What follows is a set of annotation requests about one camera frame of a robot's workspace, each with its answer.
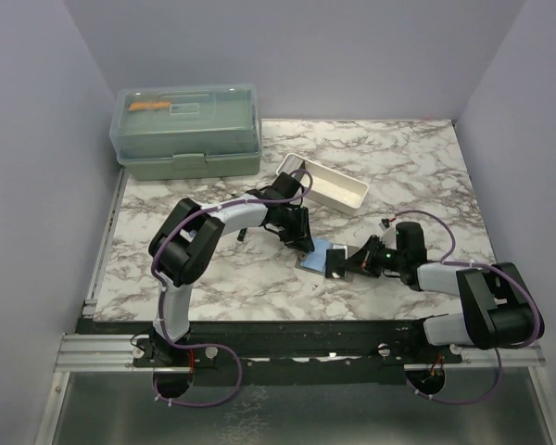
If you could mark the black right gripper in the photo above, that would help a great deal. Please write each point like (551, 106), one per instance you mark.
(364, 260)

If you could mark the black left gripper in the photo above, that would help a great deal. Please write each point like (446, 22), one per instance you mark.
(300, 237)

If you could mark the beige card holder wallet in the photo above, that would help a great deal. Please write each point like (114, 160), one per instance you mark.
(315, 262)

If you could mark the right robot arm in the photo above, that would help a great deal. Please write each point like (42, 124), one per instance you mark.
(497, 310)

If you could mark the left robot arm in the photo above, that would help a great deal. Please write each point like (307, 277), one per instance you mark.
(185, 243)

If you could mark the white rectangular card tray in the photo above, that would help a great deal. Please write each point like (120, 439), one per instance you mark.
(332, 189)

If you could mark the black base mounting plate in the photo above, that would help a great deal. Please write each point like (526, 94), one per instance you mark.
(296, 353)

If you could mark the green plastic storage box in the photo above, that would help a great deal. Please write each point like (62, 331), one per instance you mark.
(209, 131)

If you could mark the orange item inside box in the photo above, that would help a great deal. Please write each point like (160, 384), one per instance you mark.
(152, 105)

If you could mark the aluminium rail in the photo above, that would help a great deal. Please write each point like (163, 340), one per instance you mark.
(94, 353)

